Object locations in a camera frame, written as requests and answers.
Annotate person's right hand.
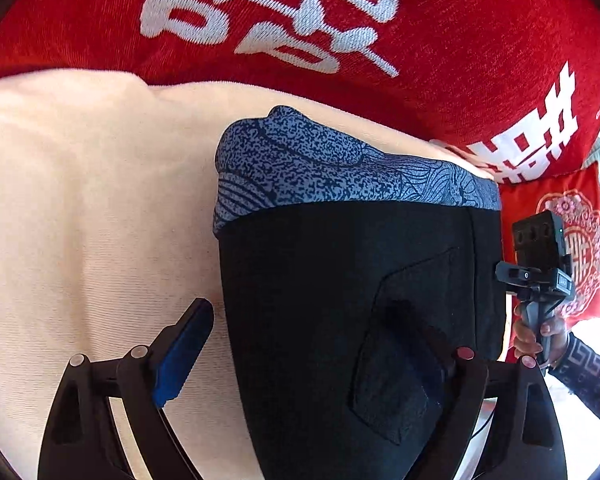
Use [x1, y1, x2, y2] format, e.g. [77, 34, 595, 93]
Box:
[510, 302, 570, 369]

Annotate black pants with blue waistband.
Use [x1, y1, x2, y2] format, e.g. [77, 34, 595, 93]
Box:
[213, 106, 506, 479]

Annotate red blanket with white characters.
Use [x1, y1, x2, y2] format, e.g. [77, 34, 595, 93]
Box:
[0, 0, 600, 183]

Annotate red embroidered pillow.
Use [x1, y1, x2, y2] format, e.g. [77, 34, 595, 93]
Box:
[499, 159, 600, 363]

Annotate patterned dark sleeve forearm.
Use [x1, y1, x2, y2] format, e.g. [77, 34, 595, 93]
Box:
[550, 335, 600, 419]

